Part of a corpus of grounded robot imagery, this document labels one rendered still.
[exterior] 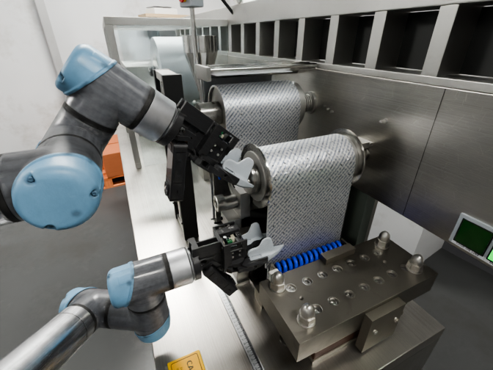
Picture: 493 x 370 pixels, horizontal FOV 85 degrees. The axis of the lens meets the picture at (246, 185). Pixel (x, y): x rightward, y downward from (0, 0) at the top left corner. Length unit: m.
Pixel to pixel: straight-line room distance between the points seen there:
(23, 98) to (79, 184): 3.75
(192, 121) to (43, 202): 0.25
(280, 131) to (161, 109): 0.45
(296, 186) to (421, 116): 0.30
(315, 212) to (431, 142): 0.28
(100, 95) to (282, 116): 0.52
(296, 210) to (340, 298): 0.21
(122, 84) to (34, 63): 3.57
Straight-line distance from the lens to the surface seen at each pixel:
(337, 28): 0.88
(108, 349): 1.92
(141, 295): 0.57
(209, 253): 0.57
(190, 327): 0.76
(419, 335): 0.85
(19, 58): 4.00
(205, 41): 1.19
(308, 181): 0.62
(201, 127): 0.48
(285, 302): 0.63
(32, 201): 0.32
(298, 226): 0.67
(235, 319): 0.76
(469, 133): 0.65
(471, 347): 2.17
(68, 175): 0.31
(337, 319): 0.63
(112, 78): 0.43
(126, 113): 0.44
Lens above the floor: 1.53
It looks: 29 degrees down
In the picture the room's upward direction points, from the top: straight up
